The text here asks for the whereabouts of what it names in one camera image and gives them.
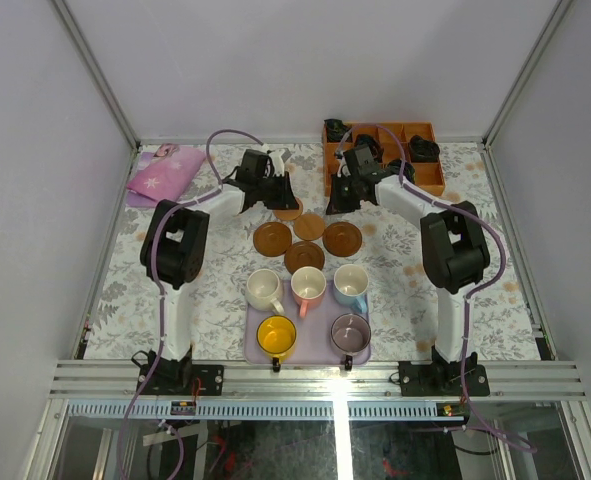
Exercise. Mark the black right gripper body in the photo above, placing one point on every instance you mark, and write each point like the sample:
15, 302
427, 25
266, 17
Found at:
355, 180

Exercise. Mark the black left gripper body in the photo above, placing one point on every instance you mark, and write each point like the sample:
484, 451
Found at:
279, 191

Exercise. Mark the yellow ceramic mug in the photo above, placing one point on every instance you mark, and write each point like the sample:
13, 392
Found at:
277, 337

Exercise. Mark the pink folded cloth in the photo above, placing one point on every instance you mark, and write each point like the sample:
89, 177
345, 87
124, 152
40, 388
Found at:
168, 174

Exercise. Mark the dark floral rolled cloth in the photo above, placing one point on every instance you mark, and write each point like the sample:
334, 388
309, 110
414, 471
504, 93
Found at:
367, 140
335, 130
406, 167
422, 150

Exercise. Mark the white ceramic mug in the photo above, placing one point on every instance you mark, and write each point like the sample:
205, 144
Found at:
265, 291

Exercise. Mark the grey purple ceramic mug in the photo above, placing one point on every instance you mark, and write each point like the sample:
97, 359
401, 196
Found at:
350, 334

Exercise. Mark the light blue ceramic mug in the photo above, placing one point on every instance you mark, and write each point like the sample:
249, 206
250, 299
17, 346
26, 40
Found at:
350, 285

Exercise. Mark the dark wooden grooved coaster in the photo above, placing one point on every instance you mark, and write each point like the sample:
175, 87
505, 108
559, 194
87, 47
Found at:
342, 239
303, 254
272, 239

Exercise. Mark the white floral tablecloth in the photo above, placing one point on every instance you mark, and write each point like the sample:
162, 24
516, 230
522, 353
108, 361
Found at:
402, 301

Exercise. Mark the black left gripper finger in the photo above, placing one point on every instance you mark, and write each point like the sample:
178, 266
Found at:
279, 193
252, 194

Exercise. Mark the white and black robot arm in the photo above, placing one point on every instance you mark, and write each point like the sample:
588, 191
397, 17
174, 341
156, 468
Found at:
453, 247
174, 247

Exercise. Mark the light bamboo coaster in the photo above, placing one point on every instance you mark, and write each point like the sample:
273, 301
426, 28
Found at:
289, 214
309, 227

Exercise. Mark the blue slotted cable duct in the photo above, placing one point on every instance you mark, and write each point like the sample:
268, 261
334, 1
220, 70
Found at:
311, 410

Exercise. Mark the lavender plastic serving tray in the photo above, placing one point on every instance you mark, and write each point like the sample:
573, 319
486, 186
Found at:
313, 346

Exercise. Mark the aluminium front frame rail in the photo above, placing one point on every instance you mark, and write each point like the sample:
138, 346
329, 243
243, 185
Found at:
507, 380

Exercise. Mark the pink ceramic mug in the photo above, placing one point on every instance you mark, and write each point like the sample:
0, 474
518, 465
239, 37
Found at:
308, 287

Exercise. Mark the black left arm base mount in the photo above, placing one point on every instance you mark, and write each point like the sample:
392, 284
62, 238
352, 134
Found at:
184, 377

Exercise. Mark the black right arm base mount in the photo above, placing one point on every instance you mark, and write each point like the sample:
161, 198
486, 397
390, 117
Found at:
440, 378

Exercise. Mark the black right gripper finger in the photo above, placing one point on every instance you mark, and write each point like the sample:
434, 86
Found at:
362, 195
339, 199

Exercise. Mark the orange wooden compartment tray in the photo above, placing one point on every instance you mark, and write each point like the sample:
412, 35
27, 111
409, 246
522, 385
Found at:
429, 176

